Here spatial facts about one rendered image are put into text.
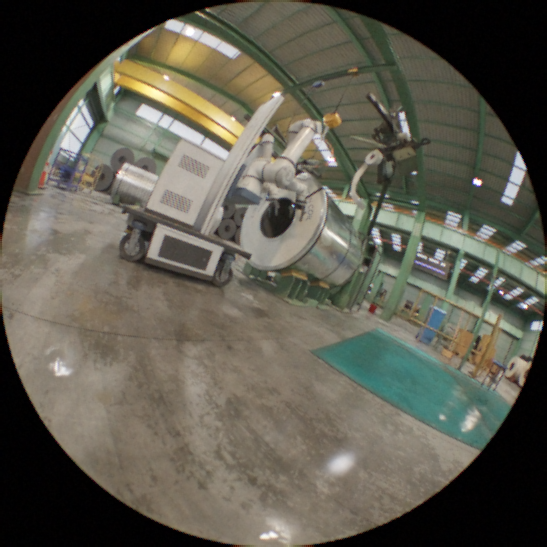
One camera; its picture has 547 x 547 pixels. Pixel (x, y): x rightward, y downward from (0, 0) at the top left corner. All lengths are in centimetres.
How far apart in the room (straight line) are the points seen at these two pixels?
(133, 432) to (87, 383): 14
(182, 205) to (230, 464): 121
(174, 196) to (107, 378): 102
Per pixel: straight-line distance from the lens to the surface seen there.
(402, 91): 384
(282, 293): 195
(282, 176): 127
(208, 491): 39
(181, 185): 123
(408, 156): 166
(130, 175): 632
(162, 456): 40
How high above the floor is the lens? 37
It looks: 5 degrees down
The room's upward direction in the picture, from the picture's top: 24 degrees clockwise
